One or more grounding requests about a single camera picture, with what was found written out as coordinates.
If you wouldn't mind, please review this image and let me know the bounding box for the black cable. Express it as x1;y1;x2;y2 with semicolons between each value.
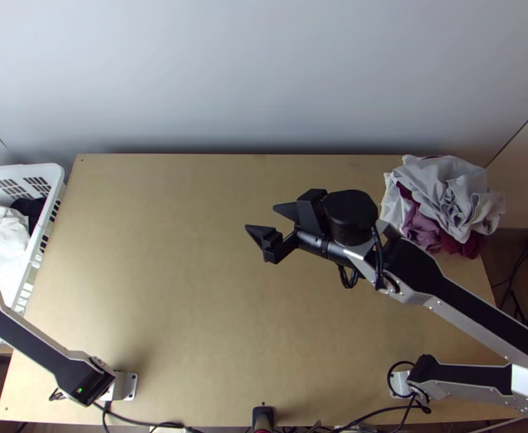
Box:
335;359;429;432
335;223;389;291
48;390;192;433

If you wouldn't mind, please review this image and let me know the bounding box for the heap of clothes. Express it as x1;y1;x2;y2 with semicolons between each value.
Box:
378;154;508;261

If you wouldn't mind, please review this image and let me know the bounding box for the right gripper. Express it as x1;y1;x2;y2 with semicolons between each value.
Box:
244;198;329;266

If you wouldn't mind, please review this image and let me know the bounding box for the white t-shirt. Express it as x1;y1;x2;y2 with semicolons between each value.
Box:
0;200;43;283

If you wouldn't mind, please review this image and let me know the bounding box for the dark garment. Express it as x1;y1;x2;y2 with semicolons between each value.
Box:
9;196;48;231

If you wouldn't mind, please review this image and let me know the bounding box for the white laundry basket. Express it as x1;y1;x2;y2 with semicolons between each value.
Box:
0;162;66;353

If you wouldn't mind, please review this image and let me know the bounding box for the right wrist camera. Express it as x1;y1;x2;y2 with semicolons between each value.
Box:
297;188;329;208

